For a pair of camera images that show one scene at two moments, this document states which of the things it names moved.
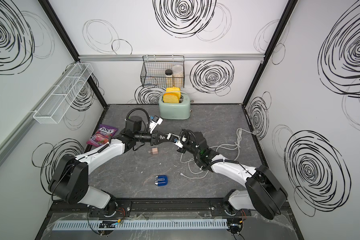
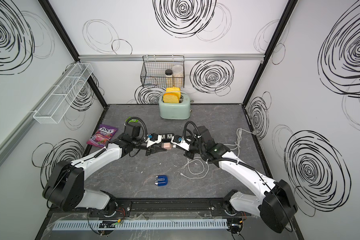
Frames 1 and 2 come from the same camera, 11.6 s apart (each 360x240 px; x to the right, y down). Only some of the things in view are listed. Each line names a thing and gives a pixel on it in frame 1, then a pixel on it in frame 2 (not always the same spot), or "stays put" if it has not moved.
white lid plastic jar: [178, 76] stays put
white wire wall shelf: [53, 108] stays put
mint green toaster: [181, 110] stays put
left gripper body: [144, 137] → [140, 144]
